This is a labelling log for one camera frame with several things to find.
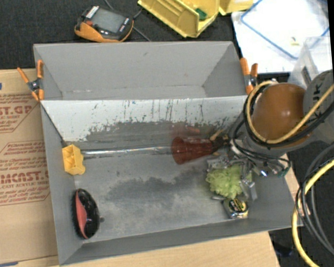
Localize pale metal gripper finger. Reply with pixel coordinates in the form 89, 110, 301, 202
205, 155, 231, 171
240, 177, 259, 203

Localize yellow-green fluffy sponge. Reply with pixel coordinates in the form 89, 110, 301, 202
204, 164, 251, 202

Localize black and yellow tape measure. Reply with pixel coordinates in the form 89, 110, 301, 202
222, 196, 251, 221

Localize grey metal bin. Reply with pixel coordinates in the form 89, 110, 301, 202
32, 22, 306, 267

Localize black and red brush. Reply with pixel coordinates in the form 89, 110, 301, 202
69, 186, 107, 241

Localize yellow plastic block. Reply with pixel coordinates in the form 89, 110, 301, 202
61, 142, 87, 177

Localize brown cardboard board red print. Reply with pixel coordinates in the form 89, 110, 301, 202
0, 64, 60, 267

